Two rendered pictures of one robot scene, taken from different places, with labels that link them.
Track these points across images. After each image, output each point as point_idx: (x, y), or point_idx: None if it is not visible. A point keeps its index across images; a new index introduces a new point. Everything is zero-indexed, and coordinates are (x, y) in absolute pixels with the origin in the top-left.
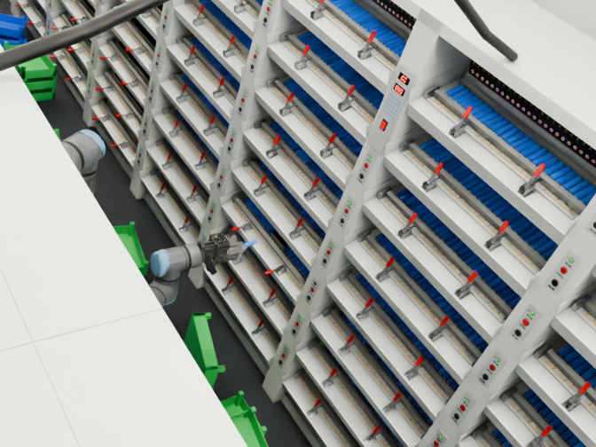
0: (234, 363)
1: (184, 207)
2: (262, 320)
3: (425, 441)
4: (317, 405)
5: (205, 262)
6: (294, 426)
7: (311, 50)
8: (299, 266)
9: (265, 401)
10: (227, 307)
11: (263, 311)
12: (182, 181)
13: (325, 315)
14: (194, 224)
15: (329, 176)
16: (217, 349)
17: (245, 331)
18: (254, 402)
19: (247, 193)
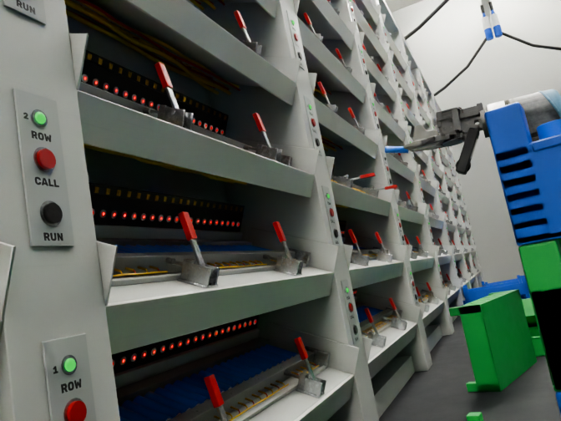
0: (438, 380)
1: (246, 382)
2: (391, 297)
3: (421, 196)
4: (420, 293)
5: (475, 145)
6: (431, 357)
7: None
8: None
9: (440, 364)
10: (375, 390)
11: (391, 272)
12: (237, 274)
13: None
14: (286, 365)
15: (343, 38)
16: (447, 388)
17: (401, 345)
18: (454, 363)
19: (328, 124)
